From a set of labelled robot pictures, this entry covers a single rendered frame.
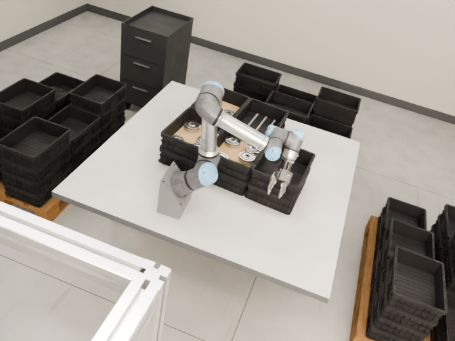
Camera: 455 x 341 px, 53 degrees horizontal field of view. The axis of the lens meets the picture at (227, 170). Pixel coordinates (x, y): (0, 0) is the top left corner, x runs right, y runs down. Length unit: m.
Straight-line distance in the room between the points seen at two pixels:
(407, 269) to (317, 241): 0.68
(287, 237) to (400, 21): 3.73
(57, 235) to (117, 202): 1.95
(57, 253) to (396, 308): 2.38
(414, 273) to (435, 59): 3.38
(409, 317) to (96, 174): 1.99
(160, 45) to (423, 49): 3.14
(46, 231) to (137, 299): 0.17
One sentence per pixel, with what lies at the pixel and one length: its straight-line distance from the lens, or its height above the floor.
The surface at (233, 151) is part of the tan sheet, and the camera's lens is 2.90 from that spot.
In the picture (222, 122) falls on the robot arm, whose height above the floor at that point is 1.36.
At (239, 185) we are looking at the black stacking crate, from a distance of 2.73.
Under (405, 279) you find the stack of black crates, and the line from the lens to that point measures 3.03.
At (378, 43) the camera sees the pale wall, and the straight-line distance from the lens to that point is 5.88.
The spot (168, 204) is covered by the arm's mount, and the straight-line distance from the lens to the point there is 2.51.
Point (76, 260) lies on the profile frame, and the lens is 0.66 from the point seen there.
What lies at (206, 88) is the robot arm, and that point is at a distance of 2.25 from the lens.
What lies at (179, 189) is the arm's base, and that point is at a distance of 2.47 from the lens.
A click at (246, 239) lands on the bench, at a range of 2.52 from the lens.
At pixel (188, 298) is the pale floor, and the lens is 3.09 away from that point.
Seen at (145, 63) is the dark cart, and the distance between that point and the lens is 4.36.
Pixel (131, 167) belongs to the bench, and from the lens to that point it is 2.87.
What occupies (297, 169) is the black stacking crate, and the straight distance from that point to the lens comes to 2.90.
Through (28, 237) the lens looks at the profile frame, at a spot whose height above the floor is 2.00.
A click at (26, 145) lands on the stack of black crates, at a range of 3.43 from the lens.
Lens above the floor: 2.49
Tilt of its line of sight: 37 degrees down
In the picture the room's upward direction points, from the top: 12 degrees clockwise
